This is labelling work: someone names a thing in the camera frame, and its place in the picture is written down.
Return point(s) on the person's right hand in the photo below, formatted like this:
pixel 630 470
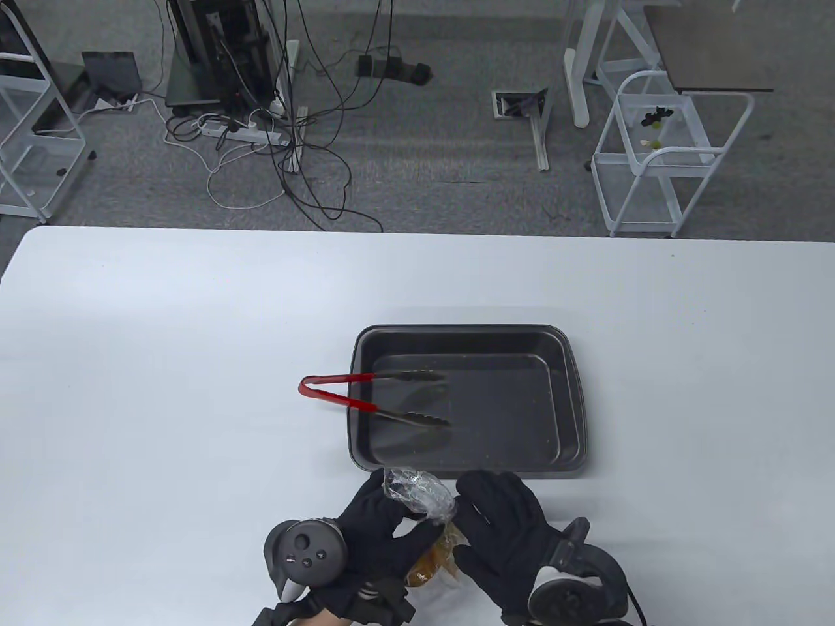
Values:
pixel 515 541

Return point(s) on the person's left hand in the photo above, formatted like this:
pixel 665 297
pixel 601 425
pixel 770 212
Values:
pixel 365 521

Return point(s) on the person's left thumb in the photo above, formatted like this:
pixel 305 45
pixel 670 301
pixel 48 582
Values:
pixel 421 535

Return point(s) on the person's right thumb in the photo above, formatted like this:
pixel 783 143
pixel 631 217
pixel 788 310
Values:
pixel 471 559

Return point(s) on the clear plastic bag with food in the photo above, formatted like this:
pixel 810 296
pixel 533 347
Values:
pixel 427 505

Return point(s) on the black right wrist controller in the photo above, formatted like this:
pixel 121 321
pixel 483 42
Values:
pixel 577 583

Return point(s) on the black wrist controller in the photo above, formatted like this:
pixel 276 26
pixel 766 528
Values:
pixel 306 551
pixel 577 583

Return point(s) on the black left wrist controller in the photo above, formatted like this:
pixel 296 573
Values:
pixel 306 551

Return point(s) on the black baking tray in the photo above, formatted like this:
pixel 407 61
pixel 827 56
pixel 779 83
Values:
pixel 470 401

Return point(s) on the thin white desk leg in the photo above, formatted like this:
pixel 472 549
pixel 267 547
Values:
pixel 540 140

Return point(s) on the floor outlet box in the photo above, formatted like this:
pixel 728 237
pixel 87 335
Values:
pixel 515 104

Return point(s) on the white power strip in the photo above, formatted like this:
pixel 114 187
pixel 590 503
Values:
pixel 241 132

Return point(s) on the black power adapters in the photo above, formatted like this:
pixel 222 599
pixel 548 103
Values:
pixel 391 67

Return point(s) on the small black object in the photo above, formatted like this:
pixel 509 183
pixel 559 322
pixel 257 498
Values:
pixel 656 117

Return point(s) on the black equipment stand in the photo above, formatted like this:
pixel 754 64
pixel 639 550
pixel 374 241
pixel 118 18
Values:
pixel 209 65

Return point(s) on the black laptop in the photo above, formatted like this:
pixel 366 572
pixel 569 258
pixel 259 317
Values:
pixel 112 73

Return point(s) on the dark brown table top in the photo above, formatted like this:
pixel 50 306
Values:
pixel 711 52

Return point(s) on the white metal rack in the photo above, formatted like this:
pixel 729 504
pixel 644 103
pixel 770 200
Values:
pixel 26 130

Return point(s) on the black flat panel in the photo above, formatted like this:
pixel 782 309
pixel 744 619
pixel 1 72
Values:
pixel 62 98

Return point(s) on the white desk leg frame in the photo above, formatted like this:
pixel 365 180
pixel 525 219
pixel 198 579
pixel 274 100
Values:
pixel 577 72

